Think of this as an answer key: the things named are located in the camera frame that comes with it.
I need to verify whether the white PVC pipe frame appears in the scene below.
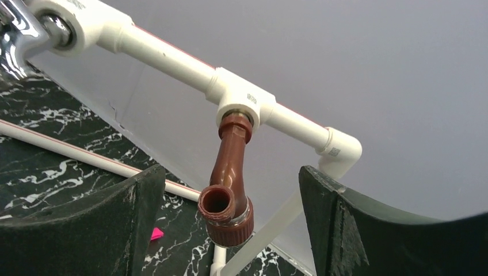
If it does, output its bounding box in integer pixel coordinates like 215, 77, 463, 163
24, 1, 363, 275

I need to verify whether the chrome water faucet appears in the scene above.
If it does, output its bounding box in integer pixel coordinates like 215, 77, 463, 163
1, 1, 74, 82

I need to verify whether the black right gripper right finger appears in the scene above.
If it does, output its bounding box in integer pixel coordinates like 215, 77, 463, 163
299, 166, 487, 275

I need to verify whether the pink plastic strip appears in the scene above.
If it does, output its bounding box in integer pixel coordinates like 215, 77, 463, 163
150, 227, 164, 241

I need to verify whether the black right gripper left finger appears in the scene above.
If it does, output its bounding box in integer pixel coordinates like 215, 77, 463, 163
1, 165, 166, 275

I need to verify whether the brown water faucet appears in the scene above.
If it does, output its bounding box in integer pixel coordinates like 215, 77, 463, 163
197, 112, 254, 248

